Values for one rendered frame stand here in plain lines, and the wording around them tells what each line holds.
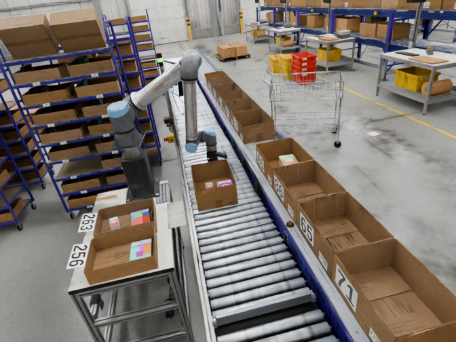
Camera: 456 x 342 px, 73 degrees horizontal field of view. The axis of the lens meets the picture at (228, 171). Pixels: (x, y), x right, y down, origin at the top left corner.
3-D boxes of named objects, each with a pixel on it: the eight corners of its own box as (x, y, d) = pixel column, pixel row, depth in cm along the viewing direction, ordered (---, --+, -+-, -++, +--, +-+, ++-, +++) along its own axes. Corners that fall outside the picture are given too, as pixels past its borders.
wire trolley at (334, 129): (337, 132, 482) (342, 64, 432) (340, 148, 435) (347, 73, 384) (268, 133, 507) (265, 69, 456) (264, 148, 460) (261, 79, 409)
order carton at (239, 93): (219, 106, 376) (218, 92, 368) (243, 102, 380) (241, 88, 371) (226, 116, 342) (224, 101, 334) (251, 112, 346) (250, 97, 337)
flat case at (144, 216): (131, 231, 202) (131, 229, 201) (131, 214, 218) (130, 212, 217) (153, 225, 204) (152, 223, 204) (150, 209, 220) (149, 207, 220)
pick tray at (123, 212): (102, 220, 221) (98, 209, 216) (156, 208, 226) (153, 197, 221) (97, 247, 196) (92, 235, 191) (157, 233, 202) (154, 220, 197)
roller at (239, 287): (205, 294, 162) (204, 288, 159) (299, 271, 168) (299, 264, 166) (207, 302, 157) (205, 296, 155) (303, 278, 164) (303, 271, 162)
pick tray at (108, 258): (96, 250, 194) (91, 238, 189) (157, 236, 199) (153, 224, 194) (89, 286, 169) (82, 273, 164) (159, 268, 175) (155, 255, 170)
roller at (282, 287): (207, 305, 156) (206, 298, 154) (304, 280, 163) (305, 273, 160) (209, 313, 152) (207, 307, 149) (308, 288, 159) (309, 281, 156)
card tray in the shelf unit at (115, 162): (102, 169, 340) (100, 161, 335) (107, 157, 366) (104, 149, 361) (140, 162, 343) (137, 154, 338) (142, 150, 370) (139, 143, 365)
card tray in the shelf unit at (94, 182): (63, 193, 343) (60, 185, 338) (69, 180, 369) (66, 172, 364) (100, 186, 348) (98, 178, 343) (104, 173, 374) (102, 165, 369)
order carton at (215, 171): (193, 183, 251) (190, 165, 243) (229, 176, 254) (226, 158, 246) (197, 212, 217) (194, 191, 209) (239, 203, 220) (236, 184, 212)
